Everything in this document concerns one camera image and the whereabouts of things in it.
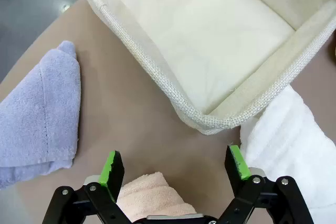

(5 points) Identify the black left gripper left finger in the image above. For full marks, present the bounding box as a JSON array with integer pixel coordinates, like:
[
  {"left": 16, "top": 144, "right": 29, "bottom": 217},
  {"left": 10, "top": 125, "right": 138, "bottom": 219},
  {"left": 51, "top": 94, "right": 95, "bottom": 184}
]
[{"left": 47, "top": 150, "right": 125, "bottom": 224}]

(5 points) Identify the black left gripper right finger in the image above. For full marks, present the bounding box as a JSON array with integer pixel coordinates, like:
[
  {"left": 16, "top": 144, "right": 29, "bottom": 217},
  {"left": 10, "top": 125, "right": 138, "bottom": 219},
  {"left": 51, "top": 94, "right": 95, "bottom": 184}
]
[{"left": 217, "top": 144, "right": 314, "bottom": 224}]

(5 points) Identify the pink towel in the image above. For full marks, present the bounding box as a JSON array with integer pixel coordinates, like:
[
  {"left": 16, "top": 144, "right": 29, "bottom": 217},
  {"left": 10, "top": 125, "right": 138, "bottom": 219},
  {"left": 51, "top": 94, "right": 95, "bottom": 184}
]
[{"left": 115, "top": 171, "right": 197, "bottom": 222}]

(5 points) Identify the lavender blue towel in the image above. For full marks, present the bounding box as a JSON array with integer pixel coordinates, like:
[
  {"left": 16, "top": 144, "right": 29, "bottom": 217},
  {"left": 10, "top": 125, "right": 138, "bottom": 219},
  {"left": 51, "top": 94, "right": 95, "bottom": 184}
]
[{"left": 0, "top": 40, "right": 81, "bottom": 189}]

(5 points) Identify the white rolled towel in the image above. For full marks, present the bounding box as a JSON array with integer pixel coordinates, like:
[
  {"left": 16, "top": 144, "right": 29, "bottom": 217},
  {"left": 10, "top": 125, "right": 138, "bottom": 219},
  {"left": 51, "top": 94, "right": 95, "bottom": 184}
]
[{"left": 239, "top": 84, "right": 336, "bottom": 224}]

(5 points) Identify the beige fabric storage basket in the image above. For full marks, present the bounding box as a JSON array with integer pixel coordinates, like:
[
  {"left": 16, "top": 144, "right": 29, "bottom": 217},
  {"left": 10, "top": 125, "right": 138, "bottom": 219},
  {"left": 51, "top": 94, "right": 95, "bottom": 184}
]
[{"left": 68, "top": 0, "right": 336, "bottom": 135}]

